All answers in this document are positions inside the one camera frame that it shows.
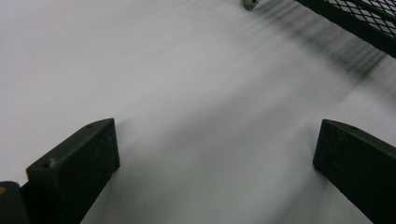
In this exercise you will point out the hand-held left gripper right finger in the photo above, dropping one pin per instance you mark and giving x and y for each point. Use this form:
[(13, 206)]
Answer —
[(358, 161)]

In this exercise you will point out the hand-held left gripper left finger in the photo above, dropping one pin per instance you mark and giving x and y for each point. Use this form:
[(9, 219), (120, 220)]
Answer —
[(77, 161)]

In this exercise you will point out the black metal mesh basket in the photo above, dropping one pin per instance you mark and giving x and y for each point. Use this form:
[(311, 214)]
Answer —
[(364, 21)]

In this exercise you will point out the small grey object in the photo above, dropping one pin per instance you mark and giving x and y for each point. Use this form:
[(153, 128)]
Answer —
[(249, 4)]

